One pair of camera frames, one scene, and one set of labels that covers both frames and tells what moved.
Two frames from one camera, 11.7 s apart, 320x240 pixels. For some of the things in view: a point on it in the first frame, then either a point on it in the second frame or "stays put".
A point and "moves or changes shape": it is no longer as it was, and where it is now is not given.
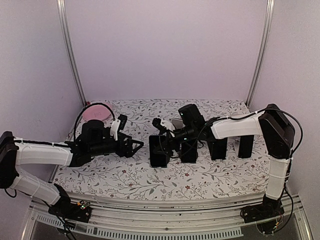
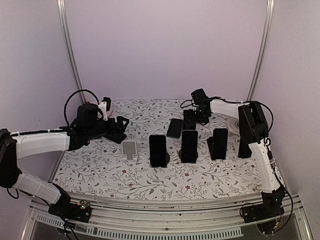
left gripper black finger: [130, 151] → [120, 128]
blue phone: [158, 151] stays put
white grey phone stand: [178, 123] moves or changes shape
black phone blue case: [246, 146] stays put
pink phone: [189, 154] stays put
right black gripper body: [190, 130] → [202, 117]
